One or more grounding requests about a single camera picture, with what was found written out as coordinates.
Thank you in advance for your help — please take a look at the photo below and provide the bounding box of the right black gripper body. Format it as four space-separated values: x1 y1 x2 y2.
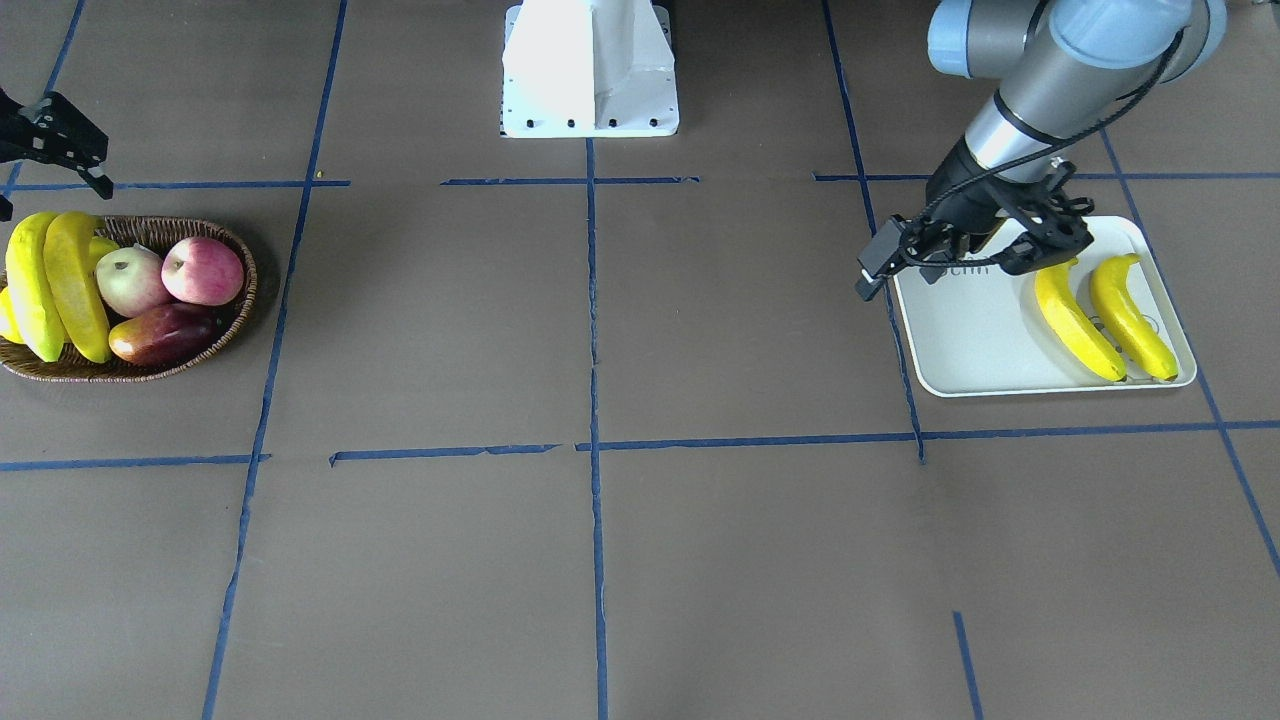
1 90 41 165

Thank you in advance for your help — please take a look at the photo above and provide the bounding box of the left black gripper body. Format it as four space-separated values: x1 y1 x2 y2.
905 138 1082 273

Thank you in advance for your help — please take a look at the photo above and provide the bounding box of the yellow banana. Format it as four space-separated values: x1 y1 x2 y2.
5 211 67 363
1033 258 1128 382
44 211 113 364
1089 252 1180 382

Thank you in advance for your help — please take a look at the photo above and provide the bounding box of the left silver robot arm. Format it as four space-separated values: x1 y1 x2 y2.
856 1 1228 300

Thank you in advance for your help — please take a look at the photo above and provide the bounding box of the brown wicker basket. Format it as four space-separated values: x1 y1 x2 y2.
3 211 262 383

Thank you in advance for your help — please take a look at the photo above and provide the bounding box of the pale green apple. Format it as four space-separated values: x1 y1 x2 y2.
95 243 175 318

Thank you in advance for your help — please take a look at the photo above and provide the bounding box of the yellow lemon fruit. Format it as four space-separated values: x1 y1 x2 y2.
0 288 26 345

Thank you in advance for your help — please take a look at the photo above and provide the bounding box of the pink red apple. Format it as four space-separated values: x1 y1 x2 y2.
161 236 246 307

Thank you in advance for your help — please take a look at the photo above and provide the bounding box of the red yellow mango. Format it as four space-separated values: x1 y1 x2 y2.
108 302 220 366

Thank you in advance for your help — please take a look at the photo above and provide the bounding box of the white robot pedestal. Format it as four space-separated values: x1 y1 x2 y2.
500 1 681 138

